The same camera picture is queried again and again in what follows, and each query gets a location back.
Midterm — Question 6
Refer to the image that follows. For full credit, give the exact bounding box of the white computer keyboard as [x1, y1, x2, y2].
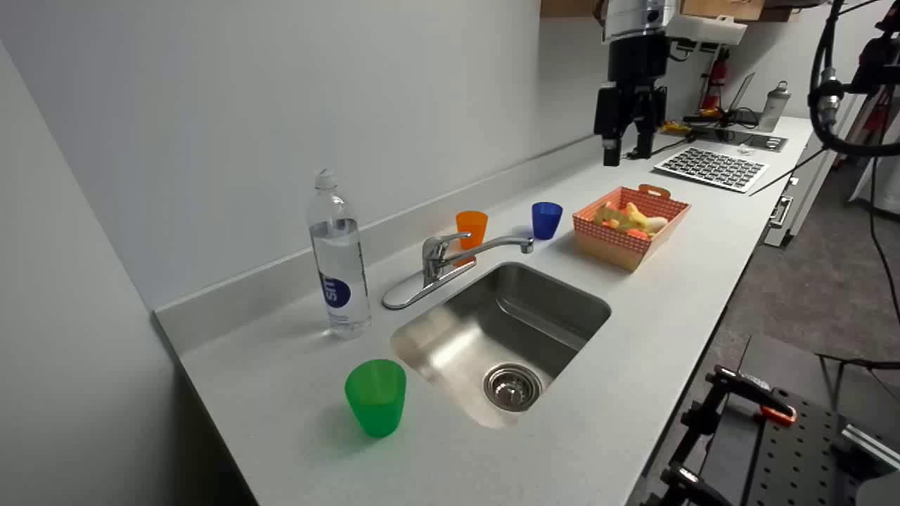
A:
[649, 143, 771, 198]

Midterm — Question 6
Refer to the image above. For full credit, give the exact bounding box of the black perforated work cart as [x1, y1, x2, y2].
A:
[694, 333, 900, 506]

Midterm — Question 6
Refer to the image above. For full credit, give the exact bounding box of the stainless steel sink basin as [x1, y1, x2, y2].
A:
[387, 258, 617, 433]

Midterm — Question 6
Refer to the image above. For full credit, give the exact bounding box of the chrome sink faucet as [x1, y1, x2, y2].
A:
[379, 232, 537, 316]

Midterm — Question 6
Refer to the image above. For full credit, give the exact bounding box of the blue plastic cup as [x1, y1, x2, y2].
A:
[528, 199, 565, 244]

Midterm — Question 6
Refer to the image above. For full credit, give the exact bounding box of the clear plastic water bottle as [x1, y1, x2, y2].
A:
[307, 166, 373, 343]

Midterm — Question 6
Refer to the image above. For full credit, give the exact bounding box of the red bottle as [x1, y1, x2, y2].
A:
[698, 48, 733, 121]

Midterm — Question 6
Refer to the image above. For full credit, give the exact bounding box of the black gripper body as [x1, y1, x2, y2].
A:
[593, 35, 672, 121]

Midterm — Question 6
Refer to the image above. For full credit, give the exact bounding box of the black camera tripod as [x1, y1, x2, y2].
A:
[843, 0, 900, 205]

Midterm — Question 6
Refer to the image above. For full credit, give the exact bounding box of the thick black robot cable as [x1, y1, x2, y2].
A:
[805, 0, 900, 161]

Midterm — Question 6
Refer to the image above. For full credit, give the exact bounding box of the metal sink drain strainer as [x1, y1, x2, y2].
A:
[480, 361, 548, 414]

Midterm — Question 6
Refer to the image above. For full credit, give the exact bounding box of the green plastic cup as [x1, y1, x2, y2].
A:
[344, 358, 410, 441]

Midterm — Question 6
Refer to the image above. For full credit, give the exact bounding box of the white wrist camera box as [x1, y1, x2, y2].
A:
[663, 11, 752, 50]

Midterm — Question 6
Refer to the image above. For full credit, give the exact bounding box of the dark flat tray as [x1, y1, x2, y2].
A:
[680, 125, 791, 154]

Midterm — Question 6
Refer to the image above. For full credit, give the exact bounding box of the orange rectangular basket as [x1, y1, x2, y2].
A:
[570, 183, 693, 277]

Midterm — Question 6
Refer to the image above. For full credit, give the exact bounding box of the thin black keyboard cable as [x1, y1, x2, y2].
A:
[749, 142, 832, 199]

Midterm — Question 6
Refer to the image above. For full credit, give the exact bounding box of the orange plastic cup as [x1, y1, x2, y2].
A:
[454, 209, 493, 256]

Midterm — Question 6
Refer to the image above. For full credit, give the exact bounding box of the yellow toy food piece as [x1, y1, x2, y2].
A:
[593, 199, 672, 236]

